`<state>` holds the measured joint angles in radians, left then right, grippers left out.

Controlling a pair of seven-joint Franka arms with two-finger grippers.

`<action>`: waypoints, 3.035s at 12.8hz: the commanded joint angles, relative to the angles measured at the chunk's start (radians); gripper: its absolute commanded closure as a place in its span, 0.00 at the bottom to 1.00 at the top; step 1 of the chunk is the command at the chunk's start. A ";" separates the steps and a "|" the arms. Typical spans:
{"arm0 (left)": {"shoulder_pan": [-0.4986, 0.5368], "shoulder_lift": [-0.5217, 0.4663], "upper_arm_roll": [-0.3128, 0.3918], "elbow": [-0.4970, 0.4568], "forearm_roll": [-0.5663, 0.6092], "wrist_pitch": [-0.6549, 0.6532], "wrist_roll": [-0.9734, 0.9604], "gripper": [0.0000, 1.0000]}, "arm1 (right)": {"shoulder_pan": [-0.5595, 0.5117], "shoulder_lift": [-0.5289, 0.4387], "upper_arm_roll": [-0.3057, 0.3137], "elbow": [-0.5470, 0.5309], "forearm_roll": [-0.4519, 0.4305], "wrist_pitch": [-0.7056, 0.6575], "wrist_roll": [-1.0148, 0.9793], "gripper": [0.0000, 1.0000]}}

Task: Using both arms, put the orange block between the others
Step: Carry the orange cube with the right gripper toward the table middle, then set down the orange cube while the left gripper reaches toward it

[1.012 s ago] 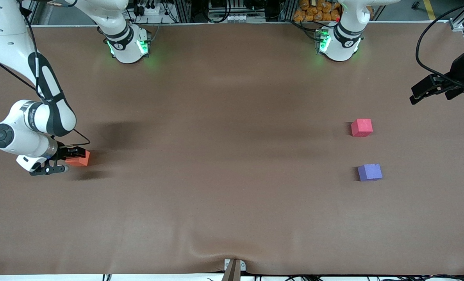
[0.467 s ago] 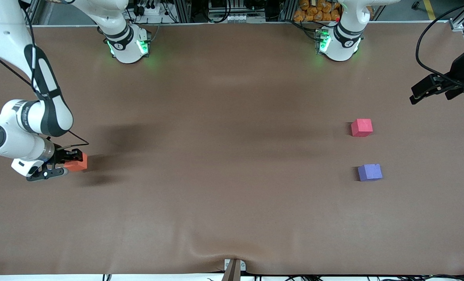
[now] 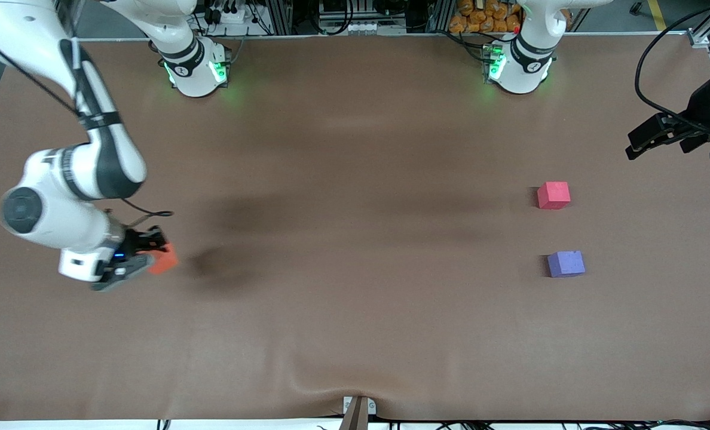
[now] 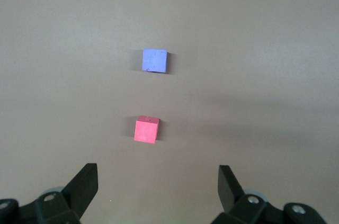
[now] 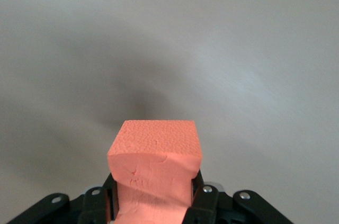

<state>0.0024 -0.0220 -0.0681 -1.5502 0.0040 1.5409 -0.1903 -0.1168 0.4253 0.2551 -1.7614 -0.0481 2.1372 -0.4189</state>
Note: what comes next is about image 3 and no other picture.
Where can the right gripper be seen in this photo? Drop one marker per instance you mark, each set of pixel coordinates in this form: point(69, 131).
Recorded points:
point(132, 243)

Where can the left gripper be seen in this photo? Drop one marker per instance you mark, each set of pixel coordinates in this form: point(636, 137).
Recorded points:
point(701, 109)

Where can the orange foam block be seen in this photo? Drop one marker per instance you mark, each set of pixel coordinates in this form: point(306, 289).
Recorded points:
point(165, 261)

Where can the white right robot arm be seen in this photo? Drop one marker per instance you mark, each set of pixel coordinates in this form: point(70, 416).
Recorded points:
point(50, 215)

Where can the red foam block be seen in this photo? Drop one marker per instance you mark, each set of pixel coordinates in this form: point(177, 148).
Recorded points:
point(553, 195)

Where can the purple foam block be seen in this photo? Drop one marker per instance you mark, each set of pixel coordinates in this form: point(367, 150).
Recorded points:
point(566, 264)

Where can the pile of orange packets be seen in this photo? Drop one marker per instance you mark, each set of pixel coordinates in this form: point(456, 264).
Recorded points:
point(483, 18)

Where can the brown table mat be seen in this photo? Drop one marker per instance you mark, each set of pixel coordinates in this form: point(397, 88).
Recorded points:
point(355, 328)

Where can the white power strip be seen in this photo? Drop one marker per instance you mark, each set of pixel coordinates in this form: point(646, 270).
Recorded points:
point(232, 15)

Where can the white connector row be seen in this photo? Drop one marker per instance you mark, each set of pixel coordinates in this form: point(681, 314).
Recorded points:
point(364, 27)

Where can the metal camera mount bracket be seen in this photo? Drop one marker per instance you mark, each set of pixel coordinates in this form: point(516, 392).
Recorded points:
point(358, 415)

